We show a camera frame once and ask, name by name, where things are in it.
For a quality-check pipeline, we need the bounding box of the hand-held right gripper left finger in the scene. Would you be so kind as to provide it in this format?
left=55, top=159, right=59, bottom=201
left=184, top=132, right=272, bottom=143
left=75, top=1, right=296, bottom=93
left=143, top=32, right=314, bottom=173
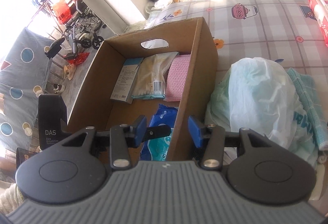
left=61, top=115, right=147, bottom=169

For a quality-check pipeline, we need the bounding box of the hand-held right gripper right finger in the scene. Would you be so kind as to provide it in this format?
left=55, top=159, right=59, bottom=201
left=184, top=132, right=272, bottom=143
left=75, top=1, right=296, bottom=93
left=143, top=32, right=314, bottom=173
left=188, top=116, right=269, bottom=169

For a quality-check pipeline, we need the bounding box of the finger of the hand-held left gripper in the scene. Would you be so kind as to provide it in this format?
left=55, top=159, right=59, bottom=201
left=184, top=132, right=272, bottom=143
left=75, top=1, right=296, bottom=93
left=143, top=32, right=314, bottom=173
left=146, top=125, right=172, bottom=142

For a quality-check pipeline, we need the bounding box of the blue wet wipes packet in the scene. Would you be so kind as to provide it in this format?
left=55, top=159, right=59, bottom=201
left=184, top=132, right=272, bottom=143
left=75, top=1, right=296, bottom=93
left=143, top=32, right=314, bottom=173
left=140, top=103, right=179, bottom=161

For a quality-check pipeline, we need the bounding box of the teal white carton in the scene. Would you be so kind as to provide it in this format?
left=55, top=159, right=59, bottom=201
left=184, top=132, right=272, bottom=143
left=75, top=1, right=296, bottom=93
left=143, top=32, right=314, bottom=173
left=110, top=57, right=144, bottom=105

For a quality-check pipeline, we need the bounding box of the pink mesh sponge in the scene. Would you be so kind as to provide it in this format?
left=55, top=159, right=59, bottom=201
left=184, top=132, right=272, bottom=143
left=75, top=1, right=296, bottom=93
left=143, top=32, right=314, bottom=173
left=164, top=54, right=192, bottom=101

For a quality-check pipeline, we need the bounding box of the clear cotton swab packet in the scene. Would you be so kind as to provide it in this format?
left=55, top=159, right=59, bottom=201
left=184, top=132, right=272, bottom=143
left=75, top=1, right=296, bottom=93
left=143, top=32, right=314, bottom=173
left=131, top=51, right=179, bottom=100

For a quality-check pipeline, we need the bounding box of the brown cardboard box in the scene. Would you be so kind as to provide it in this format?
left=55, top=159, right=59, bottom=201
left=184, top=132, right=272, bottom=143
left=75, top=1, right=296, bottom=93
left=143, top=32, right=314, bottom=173
left=67, top=17, right=219, bottom=161

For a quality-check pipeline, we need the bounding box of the teal towel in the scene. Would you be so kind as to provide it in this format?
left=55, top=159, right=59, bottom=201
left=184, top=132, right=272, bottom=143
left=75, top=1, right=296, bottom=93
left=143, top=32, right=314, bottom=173
left=286, top=67, right=328, bottom=151

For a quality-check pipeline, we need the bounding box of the grey sheet with circles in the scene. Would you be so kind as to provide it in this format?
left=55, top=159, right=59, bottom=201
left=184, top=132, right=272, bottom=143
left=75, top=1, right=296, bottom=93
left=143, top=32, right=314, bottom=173
left=0, top=27, right=53, bottom=149

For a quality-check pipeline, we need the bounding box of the white plastic bag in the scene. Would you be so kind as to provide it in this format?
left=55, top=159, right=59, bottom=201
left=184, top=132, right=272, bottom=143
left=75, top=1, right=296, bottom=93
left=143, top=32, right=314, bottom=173
left=204, top=57, right=319, bottom=168

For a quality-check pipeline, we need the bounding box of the red plastic bag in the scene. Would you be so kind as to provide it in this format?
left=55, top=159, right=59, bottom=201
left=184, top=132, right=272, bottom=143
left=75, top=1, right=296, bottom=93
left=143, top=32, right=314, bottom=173
left=68, top=52, right=91, bottom=65
left=51, top=0, right=71, bottom=24

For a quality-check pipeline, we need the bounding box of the black padded rest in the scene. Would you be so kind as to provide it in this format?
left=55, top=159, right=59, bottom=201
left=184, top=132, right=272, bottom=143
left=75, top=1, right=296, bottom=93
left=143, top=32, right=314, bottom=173
left=45, top=38, right=66, bottom=59

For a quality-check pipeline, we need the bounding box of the wheelchair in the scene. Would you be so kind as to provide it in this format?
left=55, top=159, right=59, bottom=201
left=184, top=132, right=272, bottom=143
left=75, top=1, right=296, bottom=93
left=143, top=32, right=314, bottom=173
left=64, top=0, right=105, bottom=51

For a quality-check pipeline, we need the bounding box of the pink tissue pack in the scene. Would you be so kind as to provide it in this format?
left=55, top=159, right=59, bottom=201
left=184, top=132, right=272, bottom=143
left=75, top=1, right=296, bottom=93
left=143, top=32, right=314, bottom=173
left=307, top=0, right=328, bottom=47

